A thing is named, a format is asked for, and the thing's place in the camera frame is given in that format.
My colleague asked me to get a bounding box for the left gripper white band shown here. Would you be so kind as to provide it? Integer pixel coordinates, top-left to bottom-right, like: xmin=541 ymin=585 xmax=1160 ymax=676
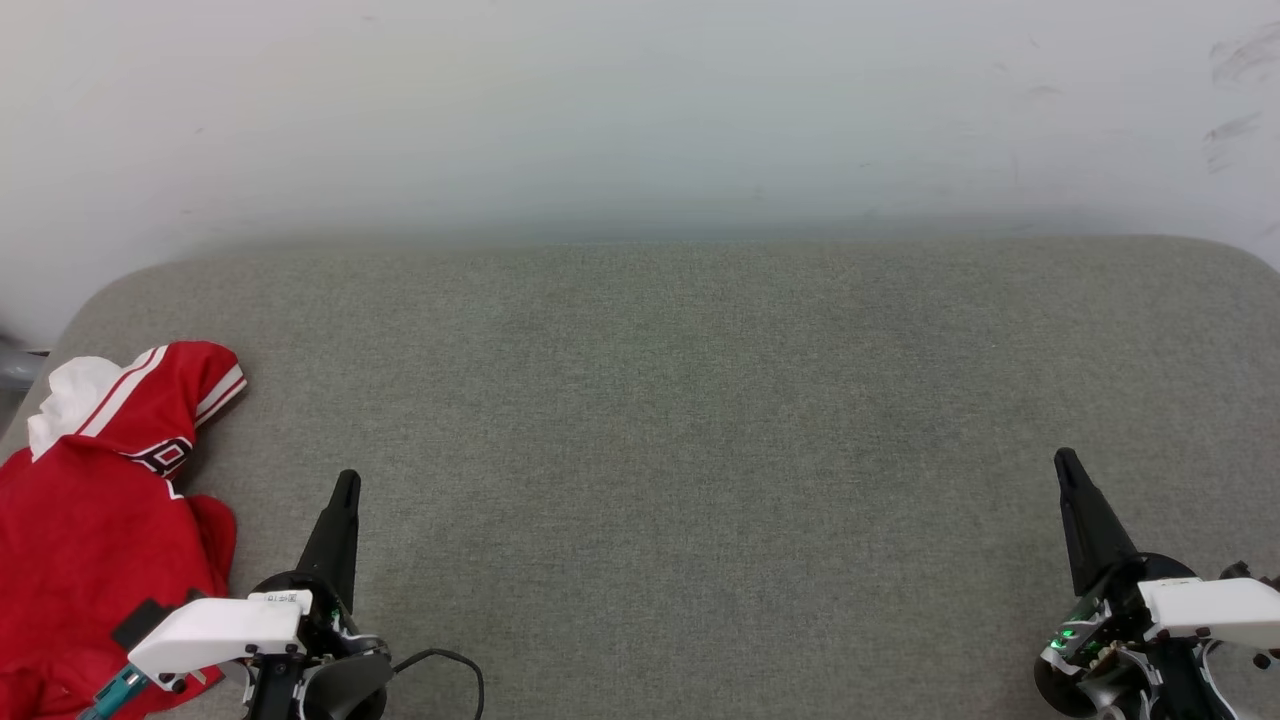
xmin=128 ymin=470 xmax=393 ymax=693

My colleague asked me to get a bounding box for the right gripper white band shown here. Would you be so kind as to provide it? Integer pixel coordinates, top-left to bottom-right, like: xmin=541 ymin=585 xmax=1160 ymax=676
xmin=1034 ymin=448 xmax=1280 ymax=717

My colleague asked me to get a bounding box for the red basketball jersey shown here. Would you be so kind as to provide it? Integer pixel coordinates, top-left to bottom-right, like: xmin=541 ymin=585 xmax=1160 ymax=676
xmin=0 ymin=340 xmax=248 ymax=720

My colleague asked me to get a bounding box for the grey fabric sofa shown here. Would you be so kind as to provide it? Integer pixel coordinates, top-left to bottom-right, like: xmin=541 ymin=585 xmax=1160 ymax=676
xmin=0 ymin=235 xmax=1280 ymax=720

